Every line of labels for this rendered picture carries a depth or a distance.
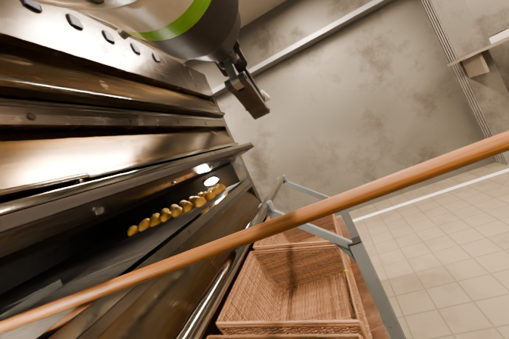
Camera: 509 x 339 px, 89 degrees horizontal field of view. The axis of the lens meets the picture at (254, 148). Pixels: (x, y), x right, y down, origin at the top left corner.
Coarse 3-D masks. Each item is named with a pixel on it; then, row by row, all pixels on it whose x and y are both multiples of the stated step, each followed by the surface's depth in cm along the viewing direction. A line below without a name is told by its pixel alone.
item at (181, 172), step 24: (168, 168) 83; (192, 168) 99; (96, 192) 55; (120, 192) 61; (144, 192) 84; (0, 216) 38; (24, 216) 41; (48, 216) 44; (72, 216) 55; (96, 216) 73; (0, 240) 41; (24, 240) 50
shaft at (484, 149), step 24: (480, 144) 42; (504, 144) 41; (408, 168) 46; (432, 168) 44; (456, 168) 43; (360, 192) 46; (384, 192) 45; (288, 216) 50; (312, 216) 48; (216, 240) 54; (240, 240) 51; (168, 264) 55; (96, 288) 60; (120, 288) 58; (24, 312) 66; (48, 312) 62
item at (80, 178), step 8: (72, 176) 56; (80, 176) 58; (88, 176) 60; (32, 184) 49; (40, 184) 50; (48, 184) 51; (56, 184) 53; (64, 184) 55; (0, 192) 43; (8, 192) 44; (16, 192) 46; (24, 192) 47
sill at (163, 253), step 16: (208, 208) 131; (192, 224) 108; (176, 240) 95; (144, 256) 85; (160, 256) 84; (128, 272) 72; (128, 288) 69; (96, 304) 60; (112, 304) 63; (64, 320) 56; (80, 320) 56; (96, 320) 59; (48, 336) 50; (64, 336) 52
